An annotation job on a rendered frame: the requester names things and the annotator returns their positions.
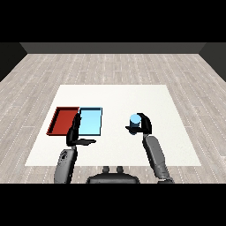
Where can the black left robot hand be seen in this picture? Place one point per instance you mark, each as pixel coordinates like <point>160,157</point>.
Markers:
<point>72,134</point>

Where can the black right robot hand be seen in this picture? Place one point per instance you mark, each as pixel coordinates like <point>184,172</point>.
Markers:
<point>146,125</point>

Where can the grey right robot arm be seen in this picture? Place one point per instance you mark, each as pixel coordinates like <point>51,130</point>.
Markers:
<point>156,159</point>

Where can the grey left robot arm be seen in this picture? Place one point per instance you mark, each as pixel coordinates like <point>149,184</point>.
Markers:
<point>64,164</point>

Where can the small blue can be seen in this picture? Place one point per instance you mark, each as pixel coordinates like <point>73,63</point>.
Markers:
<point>135,121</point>

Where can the red shallow open box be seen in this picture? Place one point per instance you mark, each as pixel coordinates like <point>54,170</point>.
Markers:
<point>63,120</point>

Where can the light blue shallow open box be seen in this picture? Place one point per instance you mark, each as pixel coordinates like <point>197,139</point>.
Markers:
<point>90,121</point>

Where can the dark grey robot body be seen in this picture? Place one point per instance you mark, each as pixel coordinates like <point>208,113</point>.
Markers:
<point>112,178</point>

